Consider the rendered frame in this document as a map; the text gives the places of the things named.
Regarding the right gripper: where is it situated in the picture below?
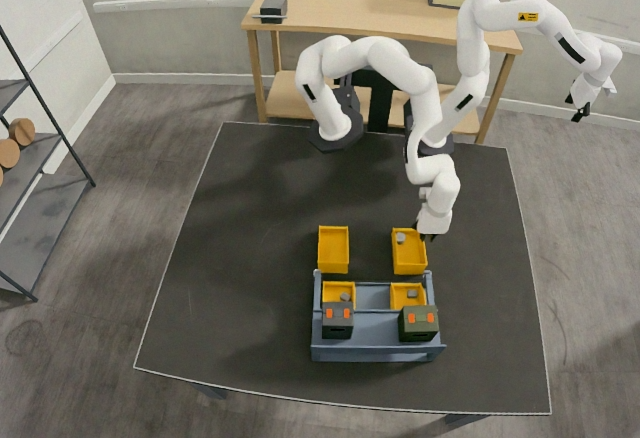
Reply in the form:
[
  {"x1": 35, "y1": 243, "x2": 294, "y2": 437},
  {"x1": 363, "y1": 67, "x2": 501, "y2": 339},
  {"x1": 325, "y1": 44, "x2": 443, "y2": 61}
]
[{"x1": 412, "y1": 207, "x2": 452, "y2": 242}]

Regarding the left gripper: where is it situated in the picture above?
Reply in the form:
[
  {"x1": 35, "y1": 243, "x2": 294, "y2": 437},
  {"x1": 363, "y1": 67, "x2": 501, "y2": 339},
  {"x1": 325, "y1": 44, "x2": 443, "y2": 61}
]
[{"x1": 565, "y1": 72, "x2": 602, "y2": 123}]

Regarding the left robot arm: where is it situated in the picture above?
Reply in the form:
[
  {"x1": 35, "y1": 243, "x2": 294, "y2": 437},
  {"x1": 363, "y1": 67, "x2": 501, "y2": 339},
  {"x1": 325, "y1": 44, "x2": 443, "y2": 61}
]
[{"x1": 421, "y1": 0, "x2": 622, "y2": 148}]

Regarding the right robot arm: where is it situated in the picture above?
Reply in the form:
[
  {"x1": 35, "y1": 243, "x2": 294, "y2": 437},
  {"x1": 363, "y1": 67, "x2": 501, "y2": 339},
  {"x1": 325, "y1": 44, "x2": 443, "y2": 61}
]
[{"x1": 295, "y1": 36, "x2": 460, "y2": 218}]

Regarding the yellow bin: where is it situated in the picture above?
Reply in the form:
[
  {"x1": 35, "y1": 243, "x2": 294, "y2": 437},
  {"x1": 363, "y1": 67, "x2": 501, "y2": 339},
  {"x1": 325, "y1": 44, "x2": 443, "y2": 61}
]
[
  {"x1": 318, "y1": 226, "x2": 348, "y2": 273},
  {"x1": 390, "y1": 283, "x2": 426, "y2": 310},
  {"x1": 391, "y1": 228, "x2": 427, "y2": 274},
  {"x1": 323, "y1": 281, "x2": 355, "y2": 309}
]

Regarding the dark green tool case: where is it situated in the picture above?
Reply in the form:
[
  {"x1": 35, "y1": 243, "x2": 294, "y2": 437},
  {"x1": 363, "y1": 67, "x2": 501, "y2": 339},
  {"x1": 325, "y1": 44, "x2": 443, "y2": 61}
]
[{"x1": 397, "y1": 305, "x2": 439, "y2": 342}]

